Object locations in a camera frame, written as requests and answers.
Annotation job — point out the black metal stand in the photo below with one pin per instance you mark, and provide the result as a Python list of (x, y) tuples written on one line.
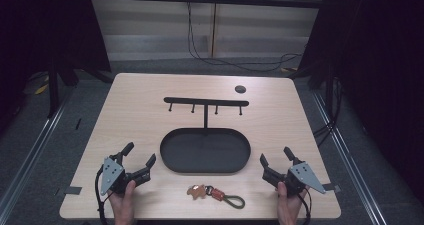
[(53, 91)]

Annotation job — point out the grey tape piece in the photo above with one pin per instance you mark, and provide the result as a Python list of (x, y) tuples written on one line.
[(332, 187)]

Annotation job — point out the black floor tape strip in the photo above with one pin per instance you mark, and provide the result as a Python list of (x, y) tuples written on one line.
[(78, 123)]

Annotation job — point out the person's right hand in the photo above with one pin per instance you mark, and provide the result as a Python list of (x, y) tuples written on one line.
[(288, 205)]

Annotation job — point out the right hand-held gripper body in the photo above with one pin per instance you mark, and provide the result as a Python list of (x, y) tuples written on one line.
[(303, 175)]

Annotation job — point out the black curtain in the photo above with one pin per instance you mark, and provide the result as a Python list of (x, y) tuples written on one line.
[(376, 68)]

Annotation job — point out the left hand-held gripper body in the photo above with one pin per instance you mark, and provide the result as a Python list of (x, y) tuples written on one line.
[(111, 175)]

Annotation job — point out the metal floor rail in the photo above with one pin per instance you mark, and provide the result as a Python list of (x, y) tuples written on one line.
[(30, 151), (350, 168)]

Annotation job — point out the black round table grommet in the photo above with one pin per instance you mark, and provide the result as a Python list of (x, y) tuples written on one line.
[(240, 89)]

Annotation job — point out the black key rack with tray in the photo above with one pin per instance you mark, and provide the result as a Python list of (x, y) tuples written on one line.
[(205, 148)]

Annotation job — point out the person's left hand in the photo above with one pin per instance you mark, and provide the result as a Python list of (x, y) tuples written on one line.
[(123, 203)]

